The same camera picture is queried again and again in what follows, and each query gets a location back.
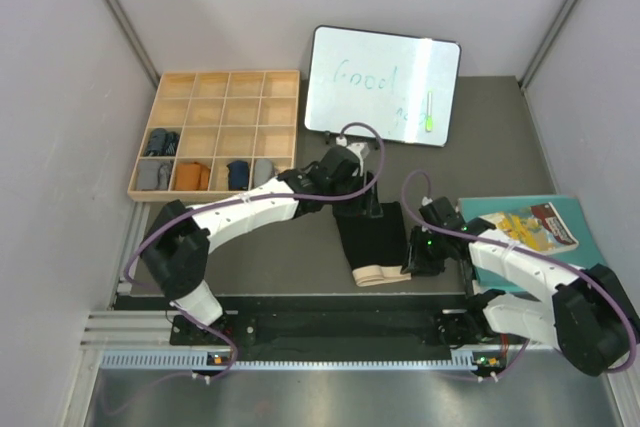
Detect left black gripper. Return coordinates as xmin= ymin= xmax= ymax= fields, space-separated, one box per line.
xmin=326 ymin=171 xmax=380 ymax=219

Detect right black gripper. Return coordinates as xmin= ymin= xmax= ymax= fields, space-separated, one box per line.
xmin=402 ymin=226 xmax=448 ymax=277

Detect black underwear beige waistband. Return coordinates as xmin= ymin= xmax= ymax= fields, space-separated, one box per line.
xmin=335 ymin=202 xmax=412 ymax=288

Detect grey underwear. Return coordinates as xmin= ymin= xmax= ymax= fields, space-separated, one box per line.
xmin=253 ymin=158 xmax=279 ymax=188

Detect navy blue white underwear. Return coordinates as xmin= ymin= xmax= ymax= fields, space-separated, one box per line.
xmin=227 ymin=160 xmax=250 ymax=191

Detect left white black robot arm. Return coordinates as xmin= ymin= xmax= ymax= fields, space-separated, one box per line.
xmin=139 ymin=142 xmax=377 ymax=344

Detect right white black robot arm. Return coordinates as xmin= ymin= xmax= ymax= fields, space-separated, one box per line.
xmin=409 ymin=197 xmax=639 ymax=377

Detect green marker pen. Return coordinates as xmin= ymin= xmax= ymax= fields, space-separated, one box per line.
xmin=425 ymin=90 xmax=433 ymax=132

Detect yellow paperback book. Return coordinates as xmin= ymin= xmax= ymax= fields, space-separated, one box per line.
xmin=481 ymin=202 xmax=579 ymax=255

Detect small whiteboard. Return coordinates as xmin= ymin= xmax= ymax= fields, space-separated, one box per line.
xmin=304 ymin=26 xmax=461 ymax=147

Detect teal folder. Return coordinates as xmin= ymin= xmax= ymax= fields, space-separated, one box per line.
xmin=458 ymin=195 xmax=606 ymax=268

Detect wooden compartment tray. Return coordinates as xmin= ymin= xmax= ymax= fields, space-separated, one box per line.
xmin=128 ymin=70 xmax=300 ymax=203

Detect rolled orange cloth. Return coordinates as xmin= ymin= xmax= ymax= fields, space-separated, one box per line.
xmin=174 ymin=162 xmax=210 ymax=191

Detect rolled dark patterned socks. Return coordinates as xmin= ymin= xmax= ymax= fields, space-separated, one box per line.
xmin=143 ymin=128 xmax=180 ymax=157

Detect rolled grey cloth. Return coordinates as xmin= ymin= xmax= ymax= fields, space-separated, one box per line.
xmin=135 ymin=160 xmax=173 ymax=191

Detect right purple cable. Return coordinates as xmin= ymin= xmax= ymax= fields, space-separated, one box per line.
xmin=401 ymin=170 xmax=640 ymax=383

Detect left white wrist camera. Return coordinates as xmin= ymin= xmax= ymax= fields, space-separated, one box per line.
xmin=336 ymin=135 xmax=370 ymax=170

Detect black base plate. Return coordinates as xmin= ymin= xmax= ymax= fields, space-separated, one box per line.
xmin=169 ymin=306 xmax=526 ymax=349

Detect white slotted cable duct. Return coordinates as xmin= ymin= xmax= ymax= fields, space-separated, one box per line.
xmin=99 ymin=349 xmax=506 ymax=372

